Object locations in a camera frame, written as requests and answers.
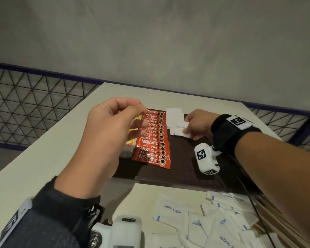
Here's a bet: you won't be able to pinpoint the black right wrist band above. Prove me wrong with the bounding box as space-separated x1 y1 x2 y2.
211 114 263 157

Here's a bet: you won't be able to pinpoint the black left wrist band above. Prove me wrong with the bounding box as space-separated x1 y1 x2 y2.
0 177 105 248

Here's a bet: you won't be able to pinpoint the person's left hand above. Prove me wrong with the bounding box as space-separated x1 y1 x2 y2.
53 97 150 200

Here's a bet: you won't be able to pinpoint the row of tea bags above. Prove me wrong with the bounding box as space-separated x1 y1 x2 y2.
120 115 143 159

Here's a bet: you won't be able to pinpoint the row of white sugar packets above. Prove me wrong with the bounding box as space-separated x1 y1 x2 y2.
166 108 186 136

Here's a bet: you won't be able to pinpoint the person's right forearm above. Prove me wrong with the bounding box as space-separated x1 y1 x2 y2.
234 131 310 247

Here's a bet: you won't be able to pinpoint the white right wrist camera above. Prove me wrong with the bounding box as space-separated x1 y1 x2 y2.
194 143 223 176

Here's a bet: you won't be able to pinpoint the white sugar packet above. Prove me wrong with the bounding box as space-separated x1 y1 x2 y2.
172 122 191 138

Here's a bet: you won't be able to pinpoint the row of red Nescafe sachets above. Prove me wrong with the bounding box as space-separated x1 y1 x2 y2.
131 108 172 170

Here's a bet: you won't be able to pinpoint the person's right hand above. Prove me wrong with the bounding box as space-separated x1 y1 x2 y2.
183 108 220 141

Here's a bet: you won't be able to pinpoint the black right camera cable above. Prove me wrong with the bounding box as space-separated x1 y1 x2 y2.
232 173 270 248

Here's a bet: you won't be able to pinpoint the black wrist band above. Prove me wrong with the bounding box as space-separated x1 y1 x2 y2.
211 114 263 157
0 177 105 248

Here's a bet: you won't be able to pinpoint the bundle of wooden stir sticks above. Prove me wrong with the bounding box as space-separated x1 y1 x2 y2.
253 196 310 248

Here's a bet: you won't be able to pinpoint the brown plastic tray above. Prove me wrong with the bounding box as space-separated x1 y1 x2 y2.
113 111 261 194

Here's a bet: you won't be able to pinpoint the white box with marker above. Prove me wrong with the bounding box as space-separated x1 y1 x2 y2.
89 215 143 248

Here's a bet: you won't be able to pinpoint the white sugar sachets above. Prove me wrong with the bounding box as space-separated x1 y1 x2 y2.
144 191 282 248

